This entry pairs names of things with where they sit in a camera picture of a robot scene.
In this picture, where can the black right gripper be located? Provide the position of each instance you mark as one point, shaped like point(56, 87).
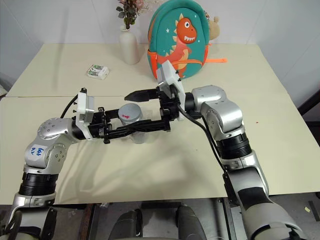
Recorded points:
point(168, 110)

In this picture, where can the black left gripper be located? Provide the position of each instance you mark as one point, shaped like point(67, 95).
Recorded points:
point(98, 122)

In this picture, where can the grey jar lid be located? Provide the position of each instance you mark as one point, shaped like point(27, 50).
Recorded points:
point(131, 112)

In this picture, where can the clear plastic jar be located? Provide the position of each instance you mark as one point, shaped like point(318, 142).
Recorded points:
point(140, 137)

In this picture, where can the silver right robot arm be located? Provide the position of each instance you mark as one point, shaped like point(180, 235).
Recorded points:
point(225, 110)

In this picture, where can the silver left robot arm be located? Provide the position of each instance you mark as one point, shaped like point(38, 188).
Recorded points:
point(52, 130)

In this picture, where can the small white green box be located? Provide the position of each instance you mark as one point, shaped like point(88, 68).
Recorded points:
point(98, 71)

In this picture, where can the white ceramic vase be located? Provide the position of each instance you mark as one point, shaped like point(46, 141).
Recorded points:
point(128, 47)

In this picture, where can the teal dinosaur backpack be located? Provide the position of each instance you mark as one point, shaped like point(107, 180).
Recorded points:
point(195, 50)

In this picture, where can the dried flower bouquet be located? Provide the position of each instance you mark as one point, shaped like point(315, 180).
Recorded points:
point(130, 10)

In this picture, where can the beige plush toy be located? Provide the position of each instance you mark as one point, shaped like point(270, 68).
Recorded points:
point(214, 28)

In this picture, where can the dark rounded shape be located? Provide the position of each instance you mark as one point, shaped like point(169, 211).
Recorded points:
point(187, 222)

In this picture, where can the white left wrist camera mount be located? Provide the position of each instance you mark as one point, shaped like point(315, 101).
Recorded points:
point(83, 110)

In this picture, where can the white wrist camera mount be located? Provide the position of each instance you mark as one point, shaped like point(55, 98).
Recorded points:
point(167, 75)
point(83, 110)

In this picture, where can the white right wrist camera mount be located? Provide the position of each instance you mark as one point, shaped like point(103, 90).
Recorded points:
point(167, 75)

